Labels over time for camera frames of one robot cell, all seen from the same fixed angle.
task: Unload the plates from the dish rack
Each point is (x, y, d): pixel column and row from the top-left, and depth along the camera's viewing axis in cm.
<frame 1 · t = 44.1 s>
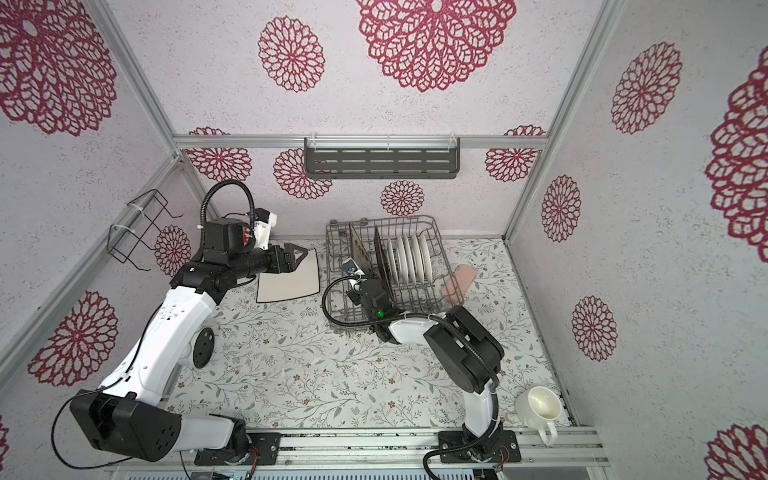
left hand: (294, 256, 76), fingers open
right hand: (359, 264, 90), fingers closed
white square plate: (308, 281, 107), point 2 cm above the table
white ceramic mug: (538, 408, 81), on the table

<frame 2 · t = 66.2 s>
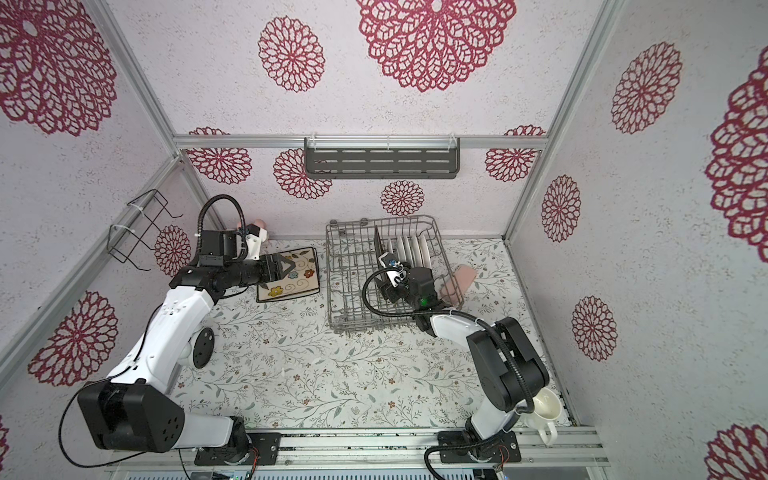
left hand: (285, 271, 80), fingers open
right hand: (386, 265, 89), fingers open
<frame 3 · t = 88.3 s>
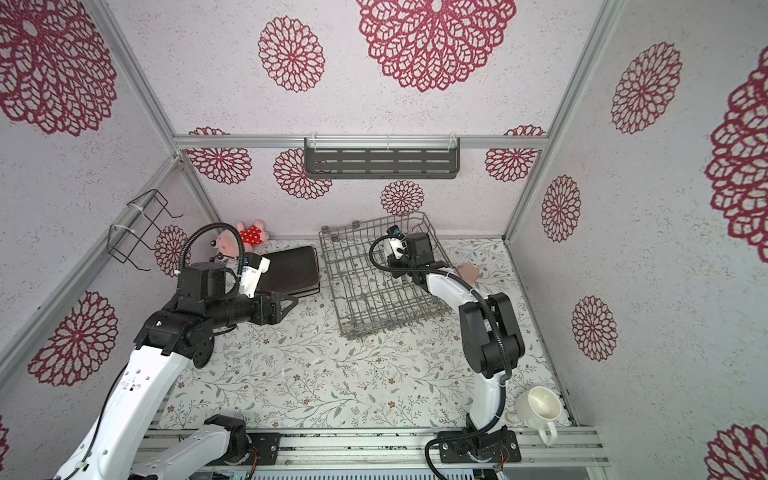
left hand: (284, 304, 70), fingers open
right hand: (392, 250, 96), fingers closed
black square plate: (298, 270, 113), on the table
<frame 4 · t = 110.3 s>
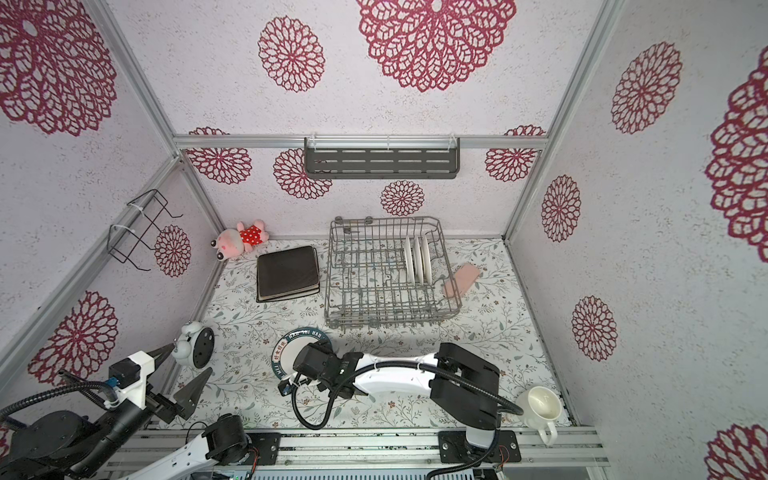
left hand: (192, 363, 58), fingers open
right hand: (314, 346, 81), fingers open
white round alarm clock: (197, 346, 83), point 10 cm above the table
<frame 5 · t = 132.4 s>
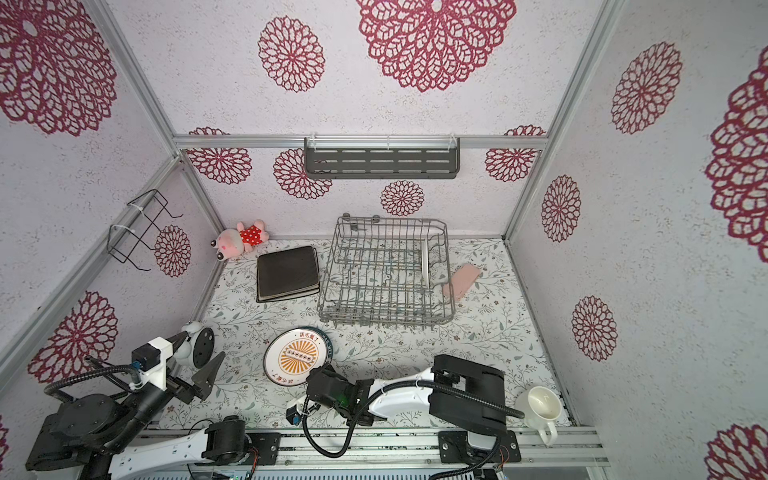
left hand: (205, 349, 62), fingers open
right hand: (311, 360, 79), fingers closed
white round plate: (292, 352, 85), point 7 cm above the table
